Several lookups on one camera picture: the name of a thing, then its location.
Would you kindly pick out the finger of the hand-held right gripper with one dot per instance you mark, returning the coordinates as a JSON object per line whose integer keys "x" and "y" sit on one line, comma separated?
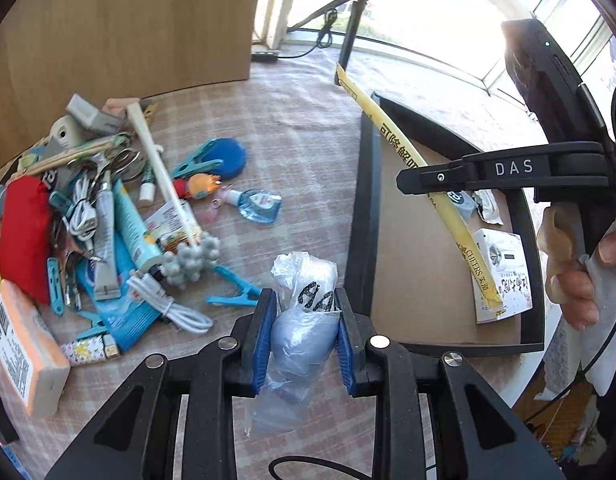
{"x": 513, "y": 167}

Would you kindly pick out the bamboo stick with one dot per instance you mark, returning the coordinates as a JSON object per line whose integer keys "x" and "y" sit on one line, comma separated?
{"x": 73, "y": 155}

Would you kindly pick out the white window frame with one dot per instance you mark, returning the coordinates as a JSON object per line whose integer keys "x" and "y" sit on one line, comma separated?
{"x": 275, "y": 0}

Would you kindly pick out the white massage hammer grey balls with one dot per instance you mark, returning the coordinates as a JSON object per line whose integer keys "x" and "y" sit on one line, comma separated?
{"x": 159, "y": 170}

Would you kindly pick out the person's right hand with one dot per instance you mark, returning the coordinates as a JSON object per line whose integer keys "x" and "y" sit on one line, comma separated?
{"x": 563, "y": 270}

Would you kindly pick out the blue tissue packet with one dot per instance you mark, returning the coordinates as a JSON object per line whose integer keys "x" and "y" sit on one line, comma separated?
{"x": 120, "y": 320}

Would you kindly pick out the black tripod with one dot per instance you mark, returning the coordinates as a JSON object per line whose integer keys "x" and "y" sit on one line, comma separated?
{"x": 353, "y": 30}

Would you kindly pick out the wooden panel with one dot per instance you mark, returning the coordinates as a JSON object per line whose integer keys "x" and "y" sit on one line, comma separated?
{"x": 113, "y": 25}

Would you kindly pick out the blue round disc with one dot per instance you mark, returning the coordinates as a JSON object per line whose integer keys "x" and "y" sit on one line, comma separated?
{"x": 230, "y": 157}

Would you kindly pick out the black tray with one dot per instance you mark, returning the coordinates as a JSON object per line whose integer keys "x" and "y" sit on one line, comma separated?
{"x": 418, "y": 270}

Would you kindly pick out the silver metal tool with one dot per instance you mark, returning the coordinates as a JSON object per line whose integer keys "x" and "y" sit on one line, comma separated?
{"x": 123, "y": 160}

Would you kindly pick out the clear plastic bag bundle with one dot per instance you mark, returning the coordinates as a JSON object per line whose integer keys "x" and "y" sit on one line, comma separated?
{"x": 298, "y": 340}

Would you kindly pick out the orange and white box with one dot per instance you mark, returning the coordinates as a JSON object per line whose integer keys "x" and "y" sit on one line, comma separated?
{"x": 23, "y": 355}

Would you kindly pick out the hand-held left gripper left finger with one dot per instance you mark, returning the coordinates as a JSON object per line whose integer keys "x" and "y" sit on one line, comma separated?
{"x": 265, "y": 340}

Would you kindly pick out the small blue clear sachet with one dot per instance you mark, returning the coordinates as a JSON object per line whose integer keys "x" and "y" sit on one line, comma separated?
{"x": 260, "y": 206}

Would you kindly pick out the silver foil wrapper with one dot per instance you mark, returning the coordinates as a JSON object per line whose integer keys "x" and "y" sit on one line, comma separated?
{"x": 490, "y": 210}

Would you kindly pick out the white printed box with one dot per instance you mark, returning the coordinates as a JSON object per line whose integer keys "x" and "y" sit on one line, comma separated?
{"x": 508, "y": 280}

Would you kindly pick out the white patterned packet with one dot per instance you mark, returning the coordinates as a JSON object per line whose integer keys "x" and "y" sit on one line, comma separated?
{"x": 88, "y": 352}

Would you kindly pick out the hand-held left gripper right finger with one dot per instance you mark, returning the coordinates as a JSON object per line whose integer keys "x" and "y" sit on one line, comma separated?
{"x": 347, "y": 355}

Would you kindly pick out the white round device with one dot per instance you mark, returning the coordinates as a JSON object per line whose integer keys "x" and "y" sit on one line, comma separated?
{"x": 65, "y": 132}

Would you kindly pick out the blue and white sachet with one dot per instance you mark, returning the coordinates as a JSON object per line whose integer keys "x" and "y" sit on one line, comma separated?
{"x": 460, "y": 202}

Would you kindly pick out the grey printed packet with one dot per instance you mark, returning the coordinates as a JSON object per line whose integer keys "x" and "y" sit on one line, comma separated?
{"x": 50, "y": 177}

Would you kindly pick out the black power strip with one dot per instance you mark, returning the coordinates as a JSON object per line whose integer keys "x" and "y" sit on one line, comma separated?
{"x": 264, "y": 56}

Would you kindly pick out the grey and white adapter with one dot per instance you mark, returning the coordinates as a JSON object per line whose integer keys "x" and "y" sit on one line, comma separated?
{"x": 88, "y": 112}

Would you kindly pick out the yellow straw packet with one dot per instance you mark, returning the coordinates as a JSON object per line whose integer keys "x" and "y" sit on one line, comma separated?
{"x": 383, "y": 125}

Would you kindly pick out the pink plaid cloth desktop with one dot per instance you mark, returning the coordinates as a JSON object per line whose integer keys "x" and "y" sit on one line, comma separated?
{"x": 298, "y": 135}

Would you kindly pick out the red cloth pouch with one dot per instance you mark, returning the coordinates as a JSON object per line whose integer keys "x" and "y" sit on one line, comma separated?
{"x": 25, "y": 240}

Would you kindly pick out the teal and white toothpaste tube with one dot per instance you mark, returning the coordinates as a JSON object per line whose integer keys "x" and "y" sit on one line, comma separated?
{"x": 133, "y": 230}

